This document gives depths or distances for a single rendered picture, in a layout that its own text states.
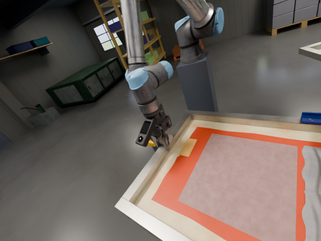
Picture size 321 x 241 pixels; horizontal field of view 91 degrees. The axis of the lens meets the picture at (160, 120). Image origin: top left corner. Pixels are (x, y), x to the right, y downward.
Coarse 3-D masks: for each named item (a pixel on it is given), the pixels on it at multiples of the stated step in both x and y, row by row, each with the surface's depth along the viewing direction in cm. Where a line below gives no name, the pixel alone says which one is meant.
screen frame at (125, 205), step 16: (192, 112) 85; (208, 112) 80; (224, 112) 76; (176, 128) 78; (288, 128) 61; (304, 128) 58; (320, 128) 55; (160, 160) 67; (144, 176) 60; (128, 192) 57; (128, 208) 52; (144, 224) 46; (160, 224) 45; (160, 240) 43; (176, 240) 41; (192, 240) 40
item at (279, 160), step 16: (208, 128) 76; (208, 144) 68; (224, 144) 65; (240, 144) 62; (256, 144) 60; (272, 144) 58; (288, 144) 56; (304, 144) 54; (320, 144) 52; (208, 160) 61; (224, 160) 59; (240, 160) 57; (256, 160) 55; (272, 160) 53; (288, 160) 52; (304, 160) 50; (256, 176) 51; (272, 176) 49; (288, 176) 48
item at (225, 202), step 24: (192, 168) 61; (216, 168) 57; (168, 192) 56; (192, 192) 53; (216, 192) 51; (240, 192) 48; (264, 192) 46; (288, 192) 44; (192, 216) 47; (216, 216) 45; (240, 216) 43; (264, 216) 42; (288, 216) 40; (240, 240) 39; (264, 240) 38; (288, 240) 37
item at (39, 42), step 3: (45, 36) 519; (36, 39) 495; (39, 39) 503; (42, 39) 511; (45, 39) 520; (30, 42) 491; (33, 42) 488; (36, 42) 495; (39, 42) 502; (42, 42) 510; (45, 42) 519; (48, 42) 527; (33, 45) 496; (36, 45) 494; (39, 45) 502
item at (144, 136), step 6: (144, 120) 62; (150, 120) 60; (156, 120) 61; (144, 126) 60; (150, 126) 59; (144, 132) 59; (150, 132) 59; (138, 138) 59; (144, 138) 58; (138, 144) 60; (144, 144) 57
